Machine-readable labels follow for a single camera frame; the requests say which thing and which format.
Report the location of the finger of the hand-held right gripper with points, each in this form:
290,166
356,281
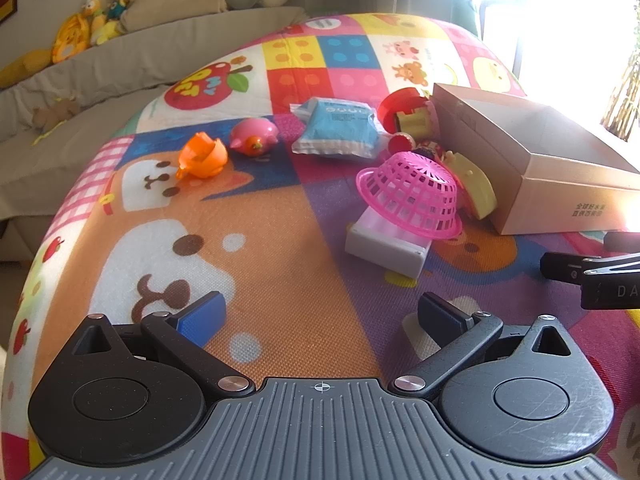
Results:
625,242
560,266

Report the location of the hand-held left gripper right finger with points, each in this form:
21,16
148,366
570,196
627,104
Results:
440,320

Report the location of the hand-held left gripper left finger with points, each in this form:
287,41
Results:
202,317

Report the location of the pink cardboard box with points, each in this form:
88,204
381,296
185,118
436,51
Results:
550,195

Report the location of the white rectangular box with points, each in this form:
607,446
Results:
385,252

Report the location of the colourful printed play mat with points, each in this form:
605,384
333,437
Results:
280,240

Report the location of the yellow cheese toy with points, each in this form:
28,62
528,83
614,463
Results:
475,185

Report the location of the potted plant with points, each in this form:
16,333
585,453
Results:
625,110

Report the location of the pink plastic basket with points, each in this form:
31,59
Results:
415,185

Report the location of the orange plastic toy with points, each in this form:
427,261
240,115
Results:
205,157

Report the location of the pink round toy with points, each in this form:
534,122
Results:
252,132

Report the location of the red and yellow toy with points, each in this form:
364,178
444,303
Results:
395,105

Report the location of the blue tissue packet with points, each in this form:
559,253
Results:
335,125

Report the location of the brown plush toy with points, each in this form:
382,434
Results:
52,114

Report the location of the grey covered sofa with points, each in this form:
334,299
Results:
100,70

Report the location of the yellow duck plush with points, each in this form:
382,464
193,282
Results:
100,30

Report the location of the yellow tiger plush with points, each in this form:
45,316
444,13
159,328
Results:
70,40

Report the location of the long yellow plush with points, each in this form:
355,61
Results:
25,65

